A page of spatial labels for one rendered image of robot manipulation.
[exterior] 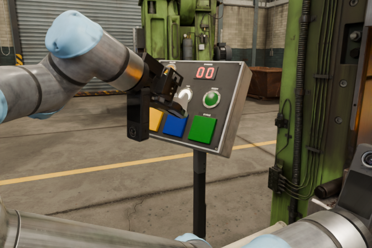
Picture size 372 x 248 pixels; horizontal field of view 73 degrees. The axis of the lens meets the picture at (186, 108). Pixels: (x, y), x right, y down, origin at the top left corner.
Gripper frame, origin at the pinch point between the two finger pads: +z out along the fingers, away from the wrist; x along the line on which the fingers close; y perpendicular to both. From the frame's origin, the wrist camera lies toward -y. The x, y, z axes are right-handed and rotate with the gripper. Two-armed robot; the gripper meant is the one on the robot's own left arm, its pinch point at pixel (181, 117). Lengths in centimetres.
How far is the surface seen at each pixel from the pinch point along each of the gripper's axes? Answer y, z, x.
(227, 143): -1.8, 14.6, -7.0
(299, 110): 14.6, 26.8, -21.1
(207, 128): 0.5, 10.4, -1.8
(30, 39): 183, 199, 728
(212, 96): 10.2, 10.8, -0.4
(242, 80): 17.1, 13.1, -7.0
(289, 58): 30.1, 23.1, -15.7
